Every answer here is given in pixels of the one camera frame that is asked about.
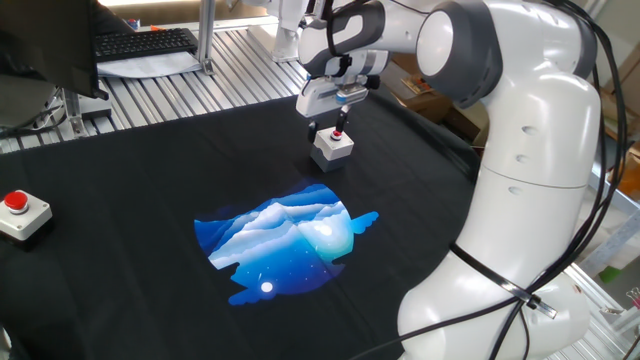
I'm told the black monitor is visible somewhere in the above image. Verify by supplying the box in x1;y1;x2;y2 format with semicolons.
0;0;109;101

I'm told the white stand bracket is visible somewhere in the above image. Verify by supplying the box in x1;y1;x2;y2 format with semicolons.
271;0;307;64

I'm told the black cloth with blue print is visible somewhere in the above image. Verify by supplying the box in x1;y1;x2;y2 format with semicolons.
0;82;481;360

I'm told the white paper sheet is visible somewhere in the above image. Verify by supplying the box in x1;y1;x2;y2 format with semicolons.
97;51;202;80

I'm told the black cable tie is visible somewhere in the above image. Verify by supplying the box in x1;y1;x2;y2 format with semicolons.
449;243;559;320

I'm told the black keyboard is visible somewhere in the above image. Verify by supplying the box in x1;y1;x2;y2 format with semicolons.
93;27;200;64

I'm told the red emergency stop button box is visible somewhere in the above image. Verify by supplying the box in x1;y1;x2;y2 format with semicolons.
0;189;54;251

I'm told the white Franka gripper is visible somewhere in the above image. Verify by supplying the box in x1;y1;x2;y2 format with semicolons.
294;74;374;145

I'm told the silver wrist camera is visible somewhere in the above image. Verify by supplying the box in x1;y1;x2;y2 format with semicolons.
335;84;368;105

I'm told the black forearm strap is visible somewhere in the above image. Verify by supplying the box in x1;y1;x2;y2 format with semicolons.
319;0;354;76

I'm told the aluminium profile post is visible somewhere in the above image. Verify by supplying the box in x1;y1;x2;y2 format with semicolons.
196;0;217;76

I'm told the white grey push button box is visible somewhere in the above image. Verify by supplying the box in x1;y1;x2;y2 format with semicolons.
309;125;356;174

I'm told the wooden tray with coloured blocks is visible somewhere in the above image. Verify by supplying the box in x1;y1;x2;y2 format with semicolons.
399;74;432;96

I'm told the open brown cardboard box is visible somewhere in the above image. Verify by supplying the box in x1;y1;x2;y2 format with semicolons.
379;52;454;124

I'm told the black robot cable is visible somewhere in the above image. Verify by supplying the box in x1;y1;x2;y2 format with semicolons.
347;0;629;360

